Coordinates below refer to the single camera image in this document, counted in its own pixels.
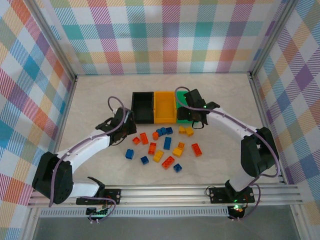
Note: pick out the tall yellow lego brick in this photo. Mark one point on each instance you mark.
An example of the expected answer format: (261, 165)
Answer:
(189, 131)

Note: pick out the small orange lego brick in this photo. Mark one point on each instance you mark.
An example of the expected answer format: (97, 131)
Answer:
(136, 140)
(155, 136)
(181, 145)

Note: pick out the small blue lego brick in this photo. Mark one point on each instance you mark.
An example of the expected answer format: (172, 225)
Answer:
(129, 154)
(177, 168)
(169, 130)
(163, 131)
(157, 132)
(144, 160)

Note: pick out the long orange lego brick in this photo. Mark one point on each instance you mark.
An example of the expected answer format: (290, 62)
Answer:
(168, 162)
(196, 150)

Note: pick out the long blue lego brick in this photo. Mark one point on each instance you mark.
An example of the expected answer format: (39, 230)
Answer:
(167, 143)

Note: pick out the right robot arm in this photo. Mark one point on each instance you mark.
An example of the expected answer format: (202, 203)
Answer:
(232, 122)

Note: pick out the yellow sloped lego brick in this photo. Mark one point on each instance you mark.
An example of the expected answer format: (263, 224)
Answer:
(182, 129)

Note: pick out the green plastic container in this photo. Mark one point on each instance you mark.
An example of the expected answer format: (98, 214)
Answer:
(180, 98)

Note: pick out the yellow plastic container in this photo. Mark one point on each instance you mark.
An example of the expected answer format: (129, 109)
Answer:
(165, 107)

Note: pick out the black plastic container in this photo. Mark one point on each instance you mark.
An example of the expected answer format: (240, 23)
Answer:
(142, 107)

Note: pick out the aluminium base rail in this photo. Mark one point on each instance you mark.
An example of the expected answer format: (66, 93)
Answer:
(162, 195)

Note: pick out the plaid fabric wall panel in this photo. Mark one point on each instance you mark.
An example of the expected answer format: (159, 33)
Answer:
(20, 75)
(162, 37)
(305, 100)

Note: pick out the aluminium frame post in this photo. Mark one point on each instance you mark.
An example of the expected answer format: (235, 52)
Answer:
(55, 45)
(272, 37)

